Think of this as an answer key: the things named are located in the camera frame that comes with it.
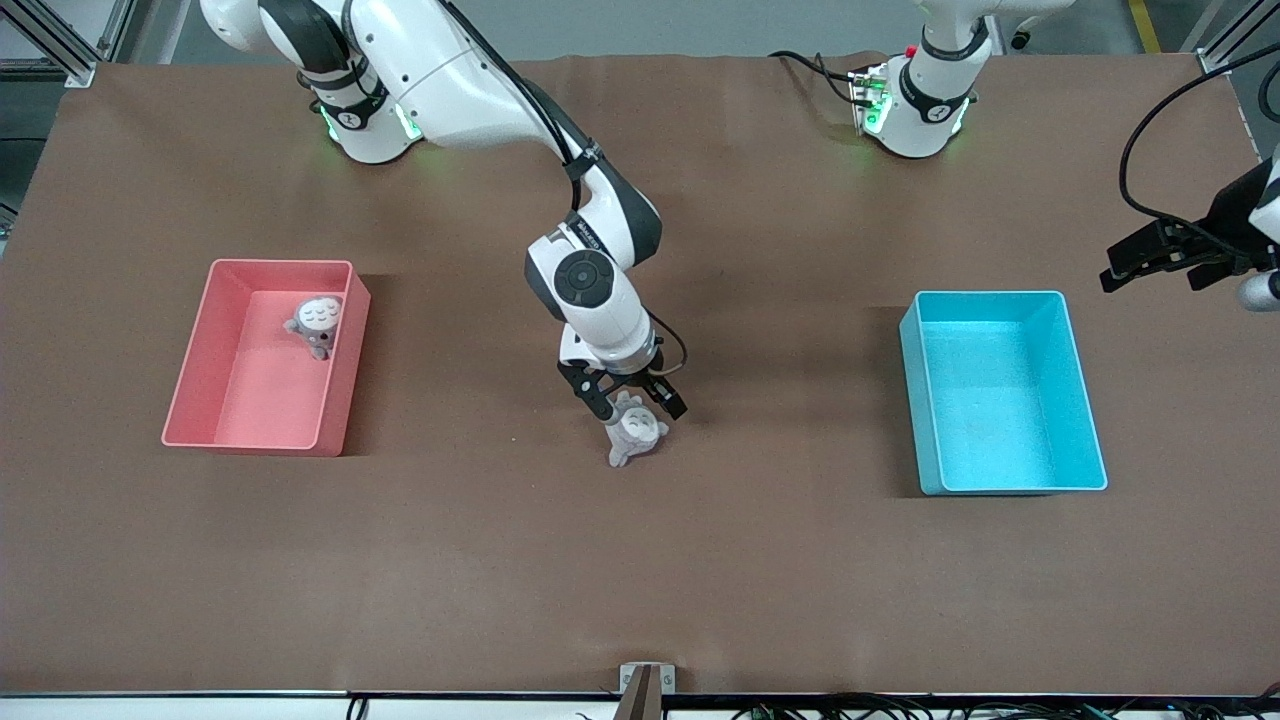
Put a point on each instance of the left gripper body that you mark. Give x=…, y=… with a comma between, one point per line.
x=1232, y=215

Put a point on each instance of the brown table cover mat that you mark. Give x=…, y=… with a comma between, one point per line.
x=620, y=560

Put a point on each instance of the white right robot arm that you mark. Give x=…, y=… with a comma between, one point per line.
x=450, y=80

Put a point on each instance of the grey metal mounting bracket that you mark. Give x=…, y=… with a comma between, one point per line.
x=628, y=677

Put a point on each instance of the grey plush toy spotted belly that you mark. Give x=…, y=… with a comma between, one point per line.
x=318, y=318

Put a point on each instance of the grey plush toy pale belly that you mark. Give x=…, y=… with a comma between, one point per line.
x=635, y=435

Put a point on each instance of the pink plastic box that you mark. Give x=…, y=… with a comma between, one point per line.
x=270, y=400

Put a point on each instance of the blue plastic box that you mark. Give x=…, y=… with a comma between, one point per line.
x=1010, y=420

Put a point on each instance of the brown camera pole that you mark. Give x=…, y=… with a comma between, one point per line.
x=642, y=700

